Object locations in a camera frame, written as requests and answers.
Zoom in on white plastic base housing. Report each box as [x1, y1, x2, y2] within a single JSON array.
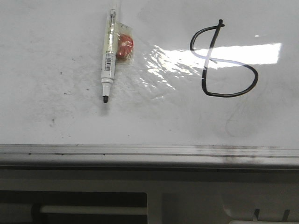
[[0, 170, 299, 224]]

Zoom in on white whiteboard marker black tip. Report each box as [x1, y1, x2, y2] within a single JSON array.
[[101, 9, 118, 103]]

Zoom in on whiteboard with aluminium frame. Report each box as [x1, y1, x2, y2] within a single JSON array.
[[0, 0, 299, 169]]

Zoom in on white bar under table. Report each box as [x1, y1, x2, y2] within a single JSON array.
[[40, 205, 147, 216]]

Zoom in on red magnet taped to marker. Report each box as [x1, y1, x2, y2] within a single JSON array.
[[116, 22, 134, 64]]

